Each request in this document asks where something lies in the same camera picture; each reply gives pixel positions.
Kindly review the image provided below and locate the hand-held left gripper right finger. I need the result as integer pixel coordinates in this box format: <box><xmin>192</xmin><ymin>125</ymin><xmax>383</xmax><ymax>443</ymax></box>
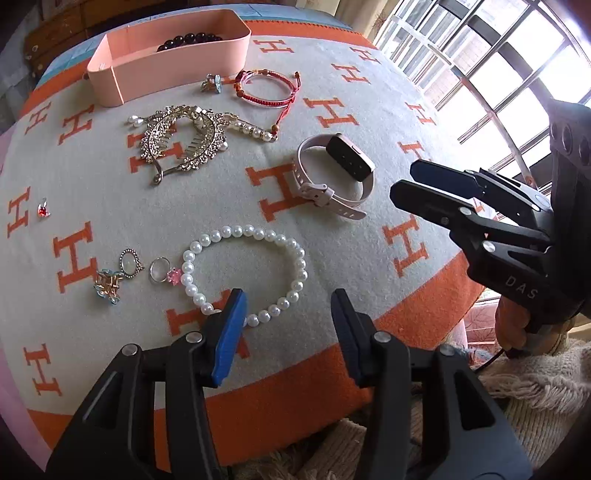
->
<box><xmin>330</xmin><ymin>288</ymin><xmax>534</xmax><ymax>480</ymax></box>

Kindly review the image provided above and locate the white pearl bracelet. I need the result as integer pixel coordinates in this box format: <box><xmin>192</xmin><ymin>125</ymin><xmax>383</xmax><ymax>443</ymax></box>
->
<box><xmin>181</xmin><ymin>224</ymin><xmax>308</xmax><ymax>328</ymax></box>

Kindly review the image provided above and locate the pink smartwatch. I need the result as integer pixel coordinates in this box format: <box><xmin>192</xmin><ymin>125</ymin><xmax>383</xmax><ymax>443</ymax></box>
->
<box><xmin>294</xmin><ymin>133</ymin><xmax>376</xmax><ymax>220</ymax></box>

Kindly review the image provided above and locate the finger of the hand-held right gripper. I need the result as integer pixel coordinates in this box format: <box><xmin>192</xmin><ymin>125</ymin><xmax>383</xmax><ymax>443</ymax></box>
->
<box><xmin>389</xmin><ymin>180</ymin><xmax>555</xmax><ymax>334</ymax></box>
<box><xmin>410</xmin><ymin>159</ymin><xmax>554</xmax><ymax>229</ymax></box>

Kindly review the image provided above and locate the black bead bracelet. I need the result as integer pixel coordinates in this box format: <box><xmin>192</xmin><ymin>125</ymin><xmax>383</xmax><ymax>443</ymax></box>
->
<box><xmin>157</xmin><ymin>31</ymin><xmax>221</xmax><ymax>52</ymax></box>

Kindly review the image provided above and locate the red braided cord bracelet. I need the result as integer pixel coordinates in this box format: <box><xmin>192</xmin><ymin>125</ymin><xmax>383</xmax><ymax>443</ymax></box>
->
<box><xmin>233</xmin><ymin>68</ymin><xmax>302</xmax><ymax>121</ymax></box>

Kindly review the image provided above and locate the pearl hair pin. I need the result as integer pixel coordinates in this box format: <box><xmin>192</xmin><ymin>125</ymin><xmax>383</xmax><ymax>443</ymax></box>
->
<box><xmin>224</xmin><ymin>113</ymin><xmax>280</xmax><ymax>143</ymax></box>

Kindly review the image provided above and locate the person's right hand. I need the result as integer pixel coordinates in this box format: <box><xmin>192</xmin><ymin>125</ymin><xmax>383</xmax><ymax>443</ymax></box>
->
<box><xmin>495</xmin><ymin>295</ymin><xmax>532</xmax><ymax>358</ymax></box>

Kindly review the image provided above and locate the gold rhinestone hair clip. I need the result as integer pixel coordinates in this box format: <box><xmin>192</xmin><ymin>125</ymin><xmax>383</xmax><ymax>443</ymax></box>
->
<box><xmin>127</xmin><ymin>105</ymin><xmax>230</xmax><ymax>186</ymax></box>

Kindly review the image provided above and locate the silver oval stone ring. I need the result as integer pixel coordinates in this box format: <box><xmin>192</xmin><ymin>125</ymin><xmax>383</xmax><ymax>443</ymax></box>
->
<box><xmin>119</xmin><ymin>248</ymin><xmax>145</xmax><ymax>278</ymax></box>

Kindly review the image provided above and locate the person's right forearm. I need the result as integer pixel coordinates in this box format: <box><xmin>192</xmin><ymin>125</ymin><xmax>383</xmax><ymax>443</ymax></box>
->
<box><xmin>478</xmin><ymin>330</ymin><xmax>591</xmax><ymax>469</ymax></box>

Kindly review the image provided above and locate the orange and cream printed blanket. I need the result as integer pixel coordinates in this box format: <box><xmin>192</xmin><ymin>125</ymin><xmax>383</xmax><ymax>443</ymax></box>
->
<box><xmin>0</xmin><ymin>21</ymin><xmax>485</xmax><ymax>472</ymax></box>

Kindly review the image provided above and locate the barred window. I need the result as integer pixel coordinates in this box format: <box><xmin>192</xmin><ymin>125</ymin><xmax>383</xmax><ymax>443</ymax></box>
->
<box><xmin>373</xmin><ymin>0</ymin><xmax>591</xmax><ymax>197</ymax></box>

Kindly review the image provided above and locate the pink stone silver ring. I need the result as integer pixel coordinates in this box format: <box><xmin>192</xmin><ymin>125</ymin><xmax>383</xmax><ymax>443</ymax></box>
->
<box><xmin>148</xmin><ymin>257</ymin><xmax>182</xmax><ymax>287</ymax></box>

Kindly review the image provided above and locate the pink rectangular box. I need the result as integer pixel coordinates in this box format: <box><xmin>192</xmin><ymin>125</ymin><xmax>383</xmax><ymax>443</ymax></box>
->
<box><xmin>87</xmin><ymin>9</ymin><xmax>252</xmax><ymax>108</ymax></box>

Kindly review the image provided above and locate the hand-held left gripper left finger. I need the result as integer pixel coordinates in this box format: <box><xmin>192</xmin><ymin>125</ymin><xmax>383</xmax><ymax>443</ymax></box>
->
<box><xmin>46</xmin><ymin>288</ymin><xmax>250</xmax><ymax>480</ymax></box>

